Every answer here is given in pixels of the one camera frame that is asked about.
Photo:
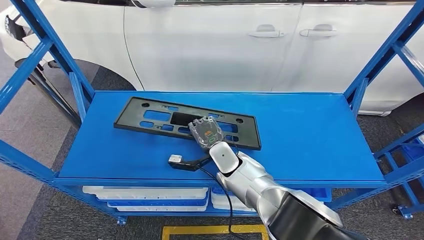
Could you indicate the white car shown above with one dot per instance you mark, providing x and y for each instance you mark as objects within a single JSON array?
[{"x": 198, "y": 49}]

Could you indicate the black camera bracket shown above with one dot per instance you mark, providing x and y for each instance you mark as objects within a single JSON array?
[{"x": 188, "y": 164}]

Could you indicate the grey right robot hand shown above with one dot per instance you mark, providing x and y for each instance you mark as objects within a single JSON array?
[{"x": 207, "y": 132}]

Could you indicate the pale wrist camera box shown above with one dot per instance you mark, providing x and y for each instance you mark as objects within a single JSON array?
[{"x": 175, "y": 158}]

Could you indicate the blue metal shelf rack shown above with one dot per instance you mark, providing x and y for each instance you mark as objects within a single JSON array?
[
  {"x": 397, "y": 172},
  {"x": 298, "y": 139}
]

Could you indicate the black plastic mounting plate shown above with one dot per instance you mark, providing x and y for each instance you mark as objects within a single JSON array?
[{"x": 132, "y": 117}]

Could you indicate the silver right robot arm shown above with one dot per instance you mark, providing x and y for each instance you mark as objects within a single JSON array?
[{"x": 255, "y": 185}]

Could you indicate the white plastic storage bin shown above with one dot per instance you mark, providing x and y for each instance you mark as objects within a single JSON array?
[
  {"x": 220, "y": 202},
  {"x": 159, "y": 208},
  {"x": 149, "y": 193}
]

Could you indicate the dark grey metal beam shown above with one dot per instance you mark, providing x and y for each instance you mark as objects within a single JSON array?
[{"x": 49, "y": 92}]

